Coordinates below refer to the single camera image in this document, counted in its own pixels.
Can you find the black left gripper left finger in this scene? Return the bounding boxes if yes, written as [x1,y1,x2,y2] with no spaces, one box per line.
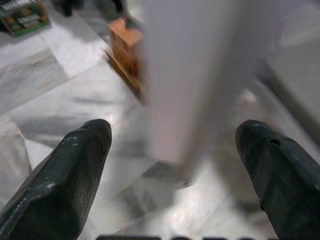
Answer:
[0,118,112,240]

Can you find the wooden pallet board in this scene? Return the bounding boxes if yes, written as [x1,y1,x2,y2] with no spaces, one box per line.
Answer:
[103,48,148,106]

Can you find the green drinks carton box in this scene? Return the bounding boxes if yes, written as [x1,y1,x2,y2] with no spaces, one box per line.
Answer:
[0,0,52,38]

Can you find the red brick stack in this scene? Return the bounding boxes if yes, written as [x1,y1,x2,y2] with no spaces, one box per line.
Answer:
[107,17,146,87]

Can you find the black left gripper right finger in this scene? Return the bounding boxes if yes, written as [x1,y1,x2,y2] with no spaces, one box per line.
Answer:
[235,119,320,240]

